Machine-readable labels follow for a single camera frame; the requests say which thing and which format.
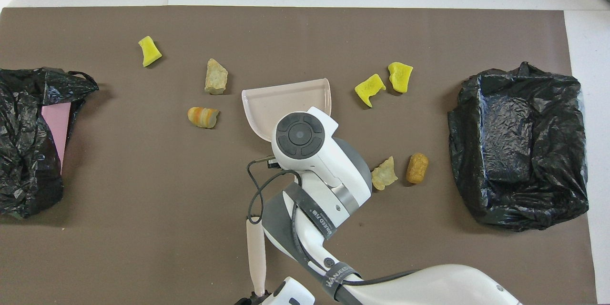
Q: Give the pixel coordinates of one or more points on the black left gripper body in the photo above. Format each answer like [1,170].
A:
[255,299]

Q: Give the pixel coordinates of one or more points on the beige brush black bristles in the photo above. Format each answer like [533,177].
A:
[256,257]

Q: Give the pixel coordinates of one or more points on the pale yellow jagged chunk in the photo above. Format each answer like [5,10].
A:
[383,175]

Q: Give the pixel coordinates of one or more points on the beige plastic dustpan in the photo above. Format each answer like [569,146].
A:
[281,100]

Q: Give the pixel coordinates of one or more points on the brown nugget chunk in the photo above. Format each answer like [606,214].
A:
[417,168]

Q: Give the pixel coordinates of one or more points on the large pale layered chunk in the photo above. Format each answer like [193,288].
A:
[216,77]

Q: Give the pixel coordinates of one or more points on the notched yellow sponge piece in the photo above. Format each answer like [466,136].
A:
[368,89]

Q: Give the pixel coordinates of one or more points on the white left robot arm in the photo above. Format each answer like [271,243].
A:
[286,290]

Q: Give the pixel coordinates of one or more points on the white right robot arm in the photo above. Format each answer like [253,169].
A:
[324,171]

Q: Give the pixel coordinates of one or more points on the pink bin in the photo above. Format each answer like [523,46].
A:
[56,128]

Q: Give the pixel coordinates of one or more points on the black trash bag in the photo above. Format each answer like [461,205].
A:
[24,152]
[519,152]

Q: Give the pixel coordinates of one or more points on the brown table mat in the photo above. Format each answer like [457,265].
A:
[143,248]

